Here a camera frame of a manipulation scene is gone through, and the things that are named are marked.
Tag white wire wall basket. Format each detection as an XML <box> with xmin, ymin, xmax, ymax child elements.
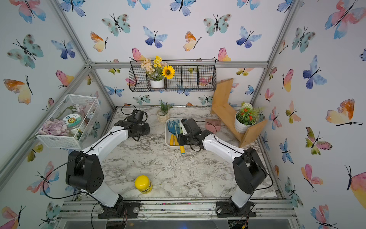
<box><xmin>36</xmin><ymin>94</ymin><xmax>101</xmax><ymax>149</ymax></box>

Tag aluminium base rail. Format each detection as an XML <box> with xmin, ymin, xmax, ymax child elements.
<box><xmin>57</xmin><ymin>198</ymin><xmax>297</xmax><ymax>222</ymax></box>

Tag round green tin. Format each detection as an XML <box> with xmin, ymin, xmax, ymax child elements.
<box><xmin>63</xmin><ymin>113</ymin><xmax>82</xmax><ymax>129</ymax></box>

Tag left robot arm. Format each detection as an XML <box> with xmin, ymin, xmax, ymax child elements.
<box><xmin>64</xmin><ymin>109</ymin><xmax>150</xmax><ymax>219</ymax></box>

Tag small potted green plant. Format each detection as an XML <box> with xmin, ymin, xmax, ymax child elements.
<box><xmin>157</xmin><ymin>99</ymin><xmax>172</xmax><ymax>123</ymax></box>

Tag white storage box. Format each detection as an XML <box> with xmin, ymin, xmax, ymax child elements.
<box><xmin>165</xmin><ymin>117</ymin><xmax>184</xmax><ymax>149</ymax></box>

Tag pink brush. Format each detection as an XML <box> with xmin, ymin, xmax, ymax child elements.
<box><xmin>205</xmin><ymin>118</ymin><xmax>222</xmax><ymax>134</ymax></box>

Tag wooden zigzag shelf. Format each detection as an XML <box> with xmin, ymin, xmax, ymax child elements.
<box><xmin>211</xmin><ymin>78</ymin><xmax>268</xmax><ymax>148</ymax></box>

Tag white pot with flowers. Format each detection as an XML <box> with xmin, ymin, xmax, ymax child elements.
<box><xmin>140</xmin><ymin>56</ymin><xmax>175</xmax><ymax>89</ymax></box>

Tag blue hand rake yellow handle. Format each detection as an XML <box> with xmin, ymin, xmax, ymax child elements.
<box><xmin>167</xmin><ymin>120</ymin><xmax>178</xmax><ymax>146</ymax></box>

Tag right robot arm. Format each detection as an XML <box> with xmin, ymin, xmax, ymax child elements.
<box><xmin>178</xmin><ymin>118</ymin><xmax>269</xmax><ymax>218</ymax></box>

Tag pink purple flower bunch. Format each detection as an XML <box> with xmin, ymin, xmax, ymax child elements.
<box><xmin>38</xmin><ymin>119</ymin><xmax>70</xmax><ymax>136</ymax></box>

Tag white pot red flowers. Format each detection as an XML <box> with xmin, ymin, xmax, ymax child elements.
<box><xmin>234</xmin><ymin>102</ymin><xmax>264</xmax><ymax>134</ymax></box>

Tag black wire wall basket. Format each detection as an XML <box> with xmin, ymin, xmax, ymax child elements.
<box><xmin>128</xmin><ymin>60</ymin><xmax>217</xmax><ymax>93</ymax></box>

